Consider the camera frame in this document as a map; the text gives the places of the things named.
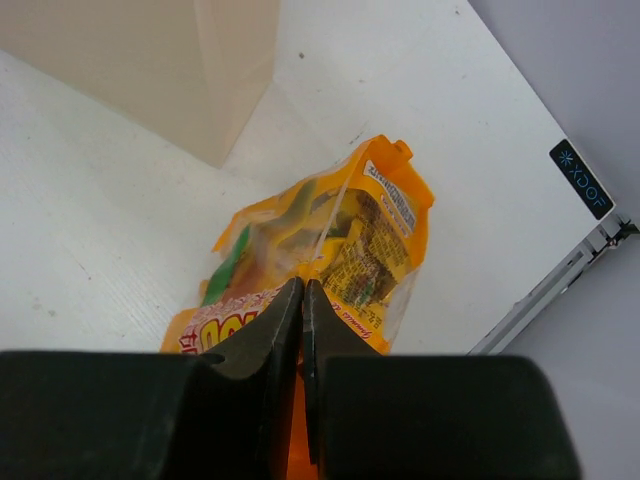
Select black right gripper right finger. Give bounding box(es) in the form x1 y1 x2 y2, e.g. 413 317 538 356
303 280 582 479

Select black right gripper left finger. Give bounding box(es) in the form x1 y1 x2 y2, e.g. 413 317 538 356
1 278 303 479

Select orange gummy snack bag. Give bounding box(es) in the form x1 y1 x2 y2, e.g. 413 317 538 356
162 136 434 479

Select beige paper bag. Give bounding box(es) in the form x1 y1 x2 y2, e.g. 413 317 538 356
1 0 281 167

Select right XDOF label sticker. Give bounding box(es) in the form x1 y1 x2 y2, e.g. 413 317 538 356
549 139 614 220

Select aluminium right frame rail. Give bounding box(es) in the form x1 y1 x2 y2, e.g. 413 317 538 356
470 212 639 354

